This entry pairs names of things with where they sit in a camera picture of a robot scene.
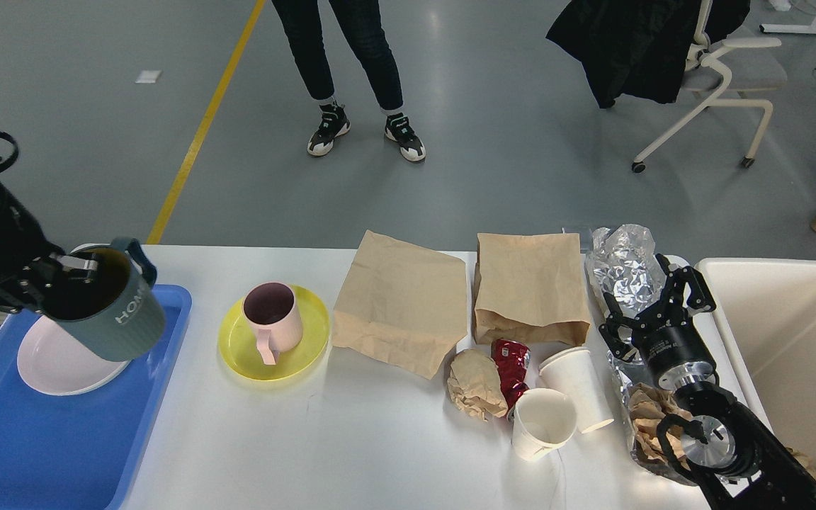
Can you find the white pink plate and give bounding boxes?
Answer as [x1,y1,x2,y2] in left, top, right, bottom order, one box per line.
[17,316,130,396]

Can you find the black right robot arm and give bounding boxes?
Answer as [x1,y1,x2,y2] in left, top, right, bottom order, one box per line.
[599,254,816,509]

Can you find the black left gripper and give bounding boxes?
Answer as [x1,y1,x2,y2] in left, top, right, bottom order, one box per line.
[0,184,101,313]

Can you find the black jacket on chair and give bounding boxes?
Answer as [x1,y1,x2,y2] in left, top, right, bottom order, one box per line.
[545,0,752,110]

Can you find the standing person legs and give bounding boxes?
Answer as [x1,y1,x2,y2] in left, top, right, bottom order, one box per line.
[271,0,427,163]

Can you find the pink ribbed mug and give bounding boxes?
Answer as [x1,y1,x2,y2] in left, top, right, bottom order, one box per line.
[241,282,304,366]

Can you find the white plastic bin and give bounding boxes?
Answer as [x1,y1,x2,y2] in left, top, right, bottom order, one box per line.
[697,258,816,469]

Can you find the blue plastic tray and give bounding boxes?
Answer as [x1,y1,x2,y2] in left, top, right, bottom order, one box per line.
[0,284,192,509]

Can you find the lying white paper cup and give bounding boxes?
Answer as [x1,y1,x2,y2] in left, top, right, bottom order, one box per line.
[538,346,614,434]

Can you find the teal mug yellow inside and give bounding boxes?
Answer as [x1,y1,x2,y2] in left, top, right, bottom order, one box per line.
[42,237,166,361]

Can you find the crumpled aluminium foil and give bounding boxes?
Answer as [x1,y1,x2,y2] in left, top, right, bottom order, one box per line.
[585,224,667,317]

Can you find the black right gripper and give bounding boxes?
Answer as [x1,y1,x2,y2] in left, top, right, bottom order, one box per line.
[599,253,717,390]

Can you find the brown paper bag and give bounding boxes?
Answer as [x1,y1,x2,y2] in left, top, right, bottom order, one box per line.
[472,233,591,346]
[331,230,468,380]

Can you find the foil bag with paper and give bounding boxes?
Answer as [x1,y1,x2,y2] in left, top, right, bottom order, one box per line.
[606,352,696,487]

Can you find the right brown paper bag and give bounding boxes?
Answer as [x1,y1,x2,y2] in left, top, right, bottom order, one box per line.
[472,233,591,346]

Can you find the left brown paper bag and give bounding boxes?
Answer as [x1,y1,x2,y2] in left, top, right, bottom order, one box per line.
[331,230,468,380]

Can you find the white office chair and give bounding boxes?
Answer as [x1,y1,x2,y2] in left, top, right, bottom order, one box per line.
[631,1,787,172]

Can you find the crushed red can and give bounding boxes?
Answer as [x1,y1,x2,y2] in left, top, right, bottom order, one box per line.
[490,339,530,421]

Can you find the upright white paper cup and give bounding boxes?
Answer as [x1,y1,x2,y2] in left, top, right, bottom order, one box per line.
[511,388,577,461]

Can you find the crumpled brown paper ball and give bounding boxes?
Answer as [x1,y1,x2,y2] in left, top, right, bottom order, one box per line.
[447,348,508,421]

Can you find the yellow plastic plate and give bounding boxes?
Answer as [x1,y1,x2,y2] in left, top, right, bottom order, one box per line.
[217,283,330,381]

